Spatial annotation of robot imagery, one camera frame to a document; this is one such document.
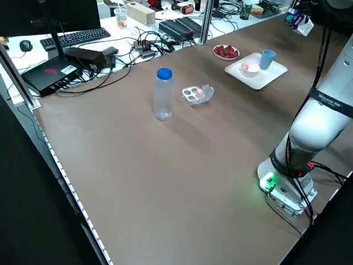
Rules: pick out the brown egg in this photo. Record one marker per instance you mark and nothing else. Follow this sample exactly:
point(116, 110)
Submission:
point(245, 66)
point(201, 92)

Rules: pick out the blue white milk carton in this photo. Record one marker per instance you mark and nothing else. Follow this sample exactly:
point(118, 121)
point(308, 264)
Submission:
point(296, 19)

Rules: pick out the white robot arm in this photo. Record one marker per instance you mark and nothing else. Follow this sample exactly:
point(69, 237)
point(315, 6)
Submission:
point(311, 124)

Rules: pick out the pink bowl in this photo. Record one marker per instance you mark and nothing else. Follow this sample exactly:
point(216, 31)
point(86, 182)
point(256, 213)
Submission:
point(252, 72)

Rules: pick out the white rectangular tray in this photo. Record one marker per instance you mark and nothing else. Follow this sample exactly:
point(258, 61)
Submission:
point(262, 80)

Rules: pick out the blue cup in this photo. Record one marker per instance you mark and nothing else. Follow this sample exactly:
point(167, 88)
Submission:
point(267, 62)

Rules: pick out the clear plastic drink cup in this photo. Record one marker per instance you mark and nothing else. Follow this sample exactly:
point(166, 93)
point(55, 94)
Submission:
point(121, 19)

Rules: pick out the black mesh pen cup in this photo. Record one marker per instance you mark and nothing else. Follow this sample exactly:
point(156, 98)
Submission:
point(245, 12)

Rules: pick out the grey desk tray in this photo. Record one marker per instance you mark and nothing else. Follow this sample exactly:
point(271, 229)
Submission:
point(266, 12)

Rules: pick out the clear bottle blue cap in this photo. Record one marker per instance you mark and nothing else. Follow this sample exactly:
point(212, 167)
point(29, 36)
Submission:
point(164, 96)

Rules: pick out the grey usb hub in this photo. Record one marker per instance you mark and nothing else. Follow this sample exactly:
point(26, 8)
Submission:
point(144, 49)

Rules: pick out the white plate of strawberries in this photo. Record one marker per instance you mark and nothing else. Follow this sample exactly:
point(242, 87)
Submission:
point(224, 57)

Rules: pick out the black ribbed device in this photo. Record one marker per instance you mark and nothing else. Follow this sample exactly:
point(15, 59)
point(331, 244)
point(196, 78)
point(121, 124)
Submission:
point(179, 27)

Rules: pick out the black power brick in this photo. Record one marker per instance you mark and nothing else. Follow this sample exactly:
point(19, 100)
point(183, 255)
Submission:
point(88, 56)

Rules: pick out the wooden box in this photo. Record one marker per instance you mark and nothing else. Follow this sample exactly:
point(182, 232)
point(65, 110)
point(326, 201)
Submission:
point(142, 13)

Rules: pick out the black red tool case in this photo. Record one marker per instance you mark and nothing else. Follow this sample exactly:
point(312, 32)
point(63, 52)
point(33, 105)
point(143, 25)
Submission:
point(185, 7)

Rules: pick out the black keyboard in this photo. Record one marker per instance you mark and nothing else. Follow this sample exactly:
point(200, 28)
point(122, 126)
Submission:
point(74, 37)

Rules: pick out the black router box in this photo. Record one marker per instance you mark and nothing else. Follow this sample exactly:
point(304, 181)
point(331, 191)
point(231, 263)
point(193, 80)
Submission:
point(47, 77)

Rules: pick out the black monitor stand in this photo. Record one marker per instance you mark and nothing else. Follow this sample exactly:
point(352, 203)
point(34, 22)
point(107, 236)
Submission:
point(56, 41)

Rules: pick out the black computer mouse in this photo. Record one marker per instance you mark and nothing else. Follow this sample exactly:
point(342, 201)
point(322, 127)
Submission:
point(26, 45)

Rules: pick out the black monitor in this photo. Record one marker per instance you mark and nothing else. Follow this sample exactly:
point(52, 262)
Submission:
point(41, 13)

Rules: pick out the aluminium frame post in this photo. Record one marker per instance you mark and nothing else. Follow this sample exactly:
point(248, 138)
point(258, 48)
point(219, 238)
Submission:
point(207, 22)
point(16, 74)

